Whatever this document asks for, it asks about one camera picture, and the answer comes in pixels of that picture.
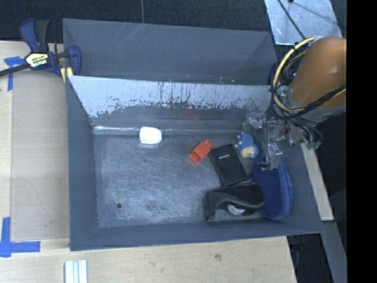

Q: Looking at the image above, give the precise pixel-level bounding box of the black flat box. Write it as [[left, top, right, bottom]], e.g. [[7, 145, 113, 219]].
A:
[[208, 143, 249, 187]]

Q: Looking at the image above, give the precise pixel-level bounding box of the grey metal bin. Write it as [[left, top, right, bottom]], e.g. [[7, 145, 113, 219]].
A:
[[61, 18, 325, 252]]

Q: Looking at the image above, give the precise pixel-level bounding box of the dark blue oval pouch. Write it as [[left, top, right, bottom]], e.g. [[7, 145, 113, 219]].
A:
[[251, 156, 295, 221]]

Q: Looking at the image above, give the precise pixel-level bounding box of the white rounded block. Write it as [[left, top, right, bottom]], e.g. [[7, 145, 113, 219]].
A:
[[139, 126, 163, 145]]

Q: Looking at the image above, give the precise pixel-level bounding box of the orange-red small block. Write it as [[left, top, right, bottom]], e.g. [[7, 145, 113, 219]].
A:
[[189, 140, 214, 163]]

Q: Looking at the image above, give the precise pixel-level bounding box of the blue and yellow toy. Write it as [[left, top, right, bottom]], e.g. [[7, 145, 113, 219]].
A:
[[235, 132, 260, 160]]

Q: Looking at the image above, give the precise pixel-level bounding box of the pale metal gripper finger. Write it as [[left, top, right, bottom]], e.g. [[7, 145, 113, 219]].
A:
[[266, 144, 283, 171], [243, 112, 267, 133]]

